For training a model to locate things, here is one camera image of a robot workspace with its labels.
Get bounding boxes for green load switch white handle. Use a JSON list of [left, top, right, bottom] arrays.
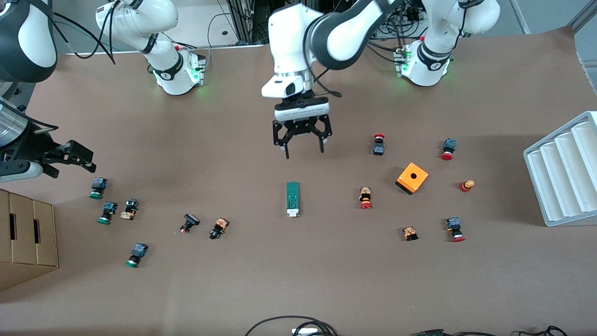
[[285, 181, 301, 218]]

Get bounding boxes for green mushroom push button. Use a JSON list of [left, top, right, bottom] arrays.
[[97, 201, 118, 225], [89, 177, 108, 200], [125, 242, 149, 269]]

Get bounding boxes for brown cardboard box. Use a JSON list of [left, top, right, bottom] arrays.
[[0, 189, 60, 292]]

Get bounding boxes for red mushroom button blue block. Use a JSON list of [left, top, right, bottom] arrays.
[[440, 138, 458, 161], [445, 217, 466, 243]]

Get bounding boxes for white stepped plastic tray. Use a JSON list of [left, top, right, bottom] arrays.
[[523, 111, 597, 227]]

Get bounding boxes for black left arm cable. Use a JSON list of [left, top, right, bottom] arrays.
[[312, 70, 343, 98]]

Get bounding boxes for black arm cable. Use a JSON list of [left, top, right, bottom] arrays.
[[52, 0, 117, 65], [312, 70, 343, 98]]

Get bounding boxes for black selector switch orange block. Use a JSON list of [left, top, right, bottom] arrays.
[[120, 198, 139, 221], [208, 217, 229, 240]]

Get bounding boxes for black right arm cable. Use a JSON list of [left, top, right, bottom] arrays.
[[52, 0, 117, 65]]

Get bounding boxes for orange button enclosure box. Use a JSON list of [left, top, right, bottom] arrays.
[[395, 162, 429, 196]]

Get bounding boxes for black equipment rack with cables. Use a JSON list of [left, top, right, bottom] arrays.
[[227, 0, 280, 46]]

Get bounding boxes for black square-head switch red terminals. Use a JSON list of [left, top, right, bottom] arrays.
[[180, 213, 201, 234]]

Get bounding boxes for black looped cable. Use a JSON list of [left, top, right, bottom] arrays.
[[244, 315, 338, 336]]

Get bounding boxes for aluminium frame bar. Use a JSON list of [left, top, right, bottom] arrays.
[[508, 0, 532, 35], [570, 0, 597, 33]]

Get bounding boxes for black cable with connector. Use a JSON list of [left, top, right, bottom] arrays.
[[410, 329, 500, 336]]

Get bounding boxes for black curled cable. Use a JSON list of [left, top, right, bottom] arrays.
[[513, 325, 569, 336]]

